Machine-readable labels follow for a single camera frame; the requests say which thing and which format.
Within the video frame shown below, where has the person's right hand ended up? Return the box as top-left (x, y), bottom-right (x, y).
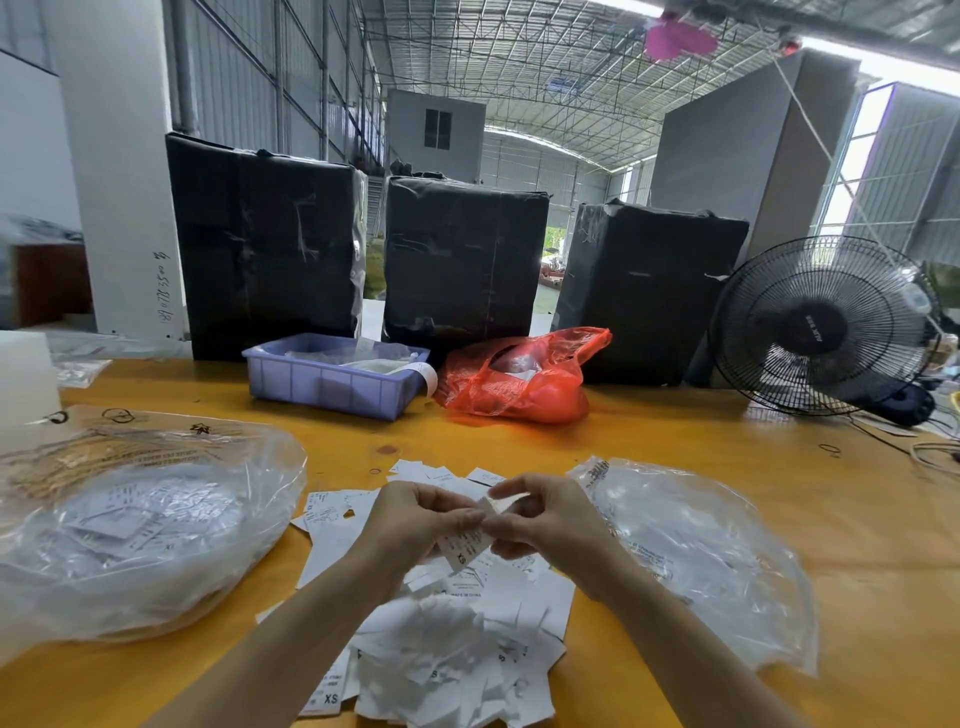
top-left (487, 474), bottom-right (632, 602)

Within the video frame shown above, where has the person's left hand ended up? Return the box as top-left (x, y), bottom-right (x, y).
top-left (357, 480), bottom-right (491, 596)

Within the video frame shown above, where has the white paper label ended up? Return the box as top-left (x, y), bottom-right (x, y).
top-left (438, 517), bottom-right (497, 575)

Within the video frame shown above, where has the pile of white labels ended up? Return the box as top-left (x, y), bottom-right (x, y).
top-left (255, 460), bottom-right (578, 728)

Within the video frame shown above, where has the clear plastic bag black print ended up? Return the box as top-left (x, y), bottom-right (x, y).
top-left (570, 454), bottom-right (821, 677)

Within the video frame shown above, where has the large clear bag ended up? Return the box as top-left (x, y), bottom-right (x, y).
top-left (0, 408), bottom-right (309, 662)

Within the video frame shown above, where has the person's right forearm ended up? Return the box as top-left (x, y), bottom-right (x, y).
top-left (589, 562), bottom-right (812, 728)

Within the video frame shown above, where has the person's left forearm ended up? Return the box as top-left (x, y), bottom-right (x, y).
top-left (150, 562), bottom-right (410, 728)

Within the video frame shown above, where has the red plastic bag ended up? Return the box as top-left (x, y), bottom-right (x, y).
top-left (435, 327), bottom-right (614, 426)

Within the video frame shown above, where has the blue plastic bin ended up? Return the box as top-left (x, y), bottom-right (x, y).
top-left (241, 331), bottom-right (440, 422)

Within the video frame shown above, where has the large black wrapped bale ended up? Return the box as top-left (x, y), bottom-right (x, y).
top-left (382, 174), bottom-right (552, 354)
top-left (165, 132), bottom-right (369, 362)
top-left (552, 199), bottom-right (752, 389)

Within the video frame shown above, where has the black table fan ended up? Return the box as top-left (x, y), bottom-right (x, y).
top-left (708, 235), bottom-right (944, 426)

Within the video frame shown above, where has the grey cabin with window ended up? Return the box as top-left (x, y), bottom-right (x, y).
top-left (385, 88), bottom-right (488, 185)

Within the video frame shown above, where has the white foam box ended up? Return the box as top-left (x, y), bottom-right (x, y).
top-left (0, 330), bottom-right (62, 429)

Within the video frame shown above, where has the brown wooden cabinet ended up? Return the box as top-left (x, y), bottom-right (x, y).
top-left (7, 240), bottom-right (92, 326)

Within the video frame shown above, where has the white pillar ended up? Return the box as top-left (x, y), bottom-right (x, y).
top-left (42, 0), bottom-right (189, 344)

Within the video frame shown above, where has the pink hanging object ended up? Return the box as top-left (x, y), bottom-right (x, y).
top-left (645, 18), bottom-right (722, 63)

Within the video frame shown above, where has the bundle of cables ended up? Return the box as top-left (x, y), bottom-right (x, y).
top-left (852, 405), bottom-right (960, 479)

